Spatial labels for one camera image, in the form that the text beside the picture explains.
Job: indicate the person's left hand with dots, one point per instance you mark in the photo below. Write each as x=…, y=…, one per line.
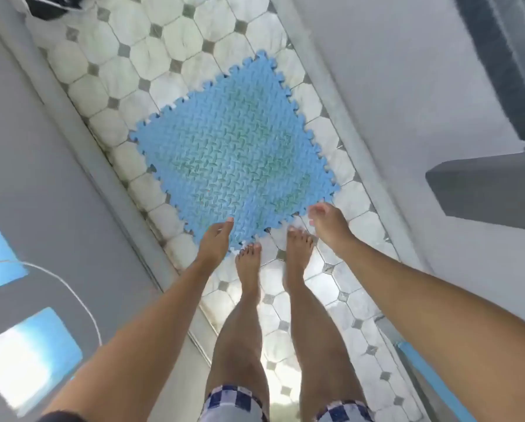
x=214, y=246

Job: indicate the person's right hand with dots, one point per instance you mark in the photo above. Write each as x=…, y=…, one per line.
x=330, y=226

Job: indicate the blue foam puzzle mat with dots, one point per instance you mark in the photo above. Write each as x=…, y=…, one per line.
x=236, y=149

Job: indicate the person's left forearm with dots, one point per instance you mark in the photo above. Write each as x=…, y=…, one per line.
x=135, y=347

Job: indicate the person's right forearm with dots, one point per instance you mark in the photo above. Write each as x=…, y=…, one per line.
x=442, y=325

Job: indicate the person's left leg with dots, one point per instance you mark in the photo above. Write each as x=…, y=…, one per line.
x=240, y=338

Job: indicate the person's leg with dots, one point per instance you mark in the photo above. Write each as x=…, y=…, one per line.
x=240, y=338
x=315, y=338

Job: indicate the person's right leg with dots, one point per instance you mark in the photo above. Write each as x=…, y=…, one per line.
x=315, y=338

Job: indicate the blue white checkered shorts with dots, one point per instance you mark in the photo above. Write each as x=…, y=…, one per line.
x=231, y=402

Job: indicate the grey concrete ledge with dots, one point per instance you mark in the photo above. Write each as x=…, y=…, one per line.
x=486, y=188

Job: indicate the dark shirt sleeve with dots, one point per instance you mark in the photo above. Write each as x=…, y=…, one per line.
x=62, y=417

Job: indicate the black object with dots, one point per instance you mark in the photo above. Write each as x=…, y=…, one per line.
x=47, y=6

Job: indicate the blue door frame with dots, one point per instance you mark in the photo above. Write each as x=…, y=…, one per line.
x=429, y=377

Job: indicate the dark grey window frame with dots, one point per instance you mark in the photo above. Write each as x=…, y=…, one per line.
x=499, y=61

